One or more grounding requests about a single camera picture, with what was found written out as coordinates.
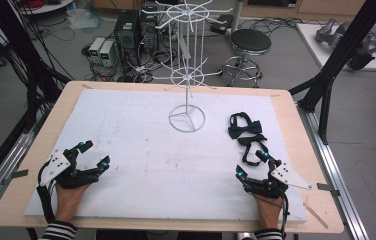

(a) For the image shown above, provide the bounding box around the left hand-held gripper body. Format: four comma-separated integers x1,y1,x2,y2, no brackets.
39,145,101,190

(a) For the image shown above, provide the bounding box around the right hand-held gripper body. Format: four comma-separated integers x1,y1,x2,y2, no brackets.
242,157,313,200

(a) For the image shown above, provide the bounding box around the black bow tie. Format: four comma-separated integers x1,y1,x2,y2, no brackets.
237,133,271,167
227,111,264,140

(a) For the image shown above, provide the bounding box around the person's right hand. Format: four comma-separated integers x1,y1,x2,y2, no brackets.
253,194,286,231

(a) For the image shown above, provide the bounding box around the person's left hand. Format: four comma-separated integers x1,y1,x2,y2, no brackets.
54,182,91,223

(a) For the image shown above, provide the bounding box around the thin wooden stick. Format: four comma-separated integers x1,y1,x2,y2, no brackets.
303,202,330,230

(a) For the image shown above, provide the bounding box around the grey bench power supply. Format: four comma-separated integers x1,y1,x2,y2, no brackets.
87,36,106,64
98,40,118,68

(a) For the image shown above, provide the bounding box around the black round stool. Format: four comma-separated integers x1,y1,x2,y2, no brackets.
223,28,273,89

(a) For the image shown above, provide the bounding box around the black computer tower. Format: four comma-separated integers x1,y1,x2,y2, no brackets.
138,12,160,54
113,9,141,67

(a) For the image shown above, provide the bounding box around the white platform board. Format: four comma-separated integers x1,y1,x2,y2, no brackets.
295,22,376,73

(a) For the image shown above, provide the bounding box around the clear plastic bag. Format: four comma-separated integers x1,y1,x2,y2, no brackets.
65,7,105,32

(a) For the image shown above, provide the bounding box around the black power adapter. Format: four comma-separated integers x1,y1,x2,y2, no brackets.
208,14,235,35

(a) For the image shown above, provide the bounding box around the white round table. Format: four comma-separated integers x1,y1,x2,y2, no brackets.
18,0,76,16

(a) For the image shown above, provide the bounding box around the right hand-held gripper black cable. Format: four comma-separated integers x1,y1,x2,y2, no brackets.
280,192,291,236

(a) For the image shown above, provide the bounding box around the hand-held gripper black cable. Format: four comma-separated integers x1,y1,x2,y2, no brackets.
36,159,58,224
280,192,291,236

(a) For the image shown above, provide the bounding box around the left hand-held gripper black cable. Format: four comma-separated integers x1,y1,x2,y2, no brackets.
36,159,58,224

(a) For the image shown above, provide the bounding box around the white wire display rack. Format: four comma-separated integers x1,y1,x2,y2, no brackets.
141,0,234,134

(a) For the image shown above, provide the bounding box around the black metal frame strut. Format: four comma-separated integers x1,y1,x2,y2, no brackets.
288,0,376,145
0,0,72,134

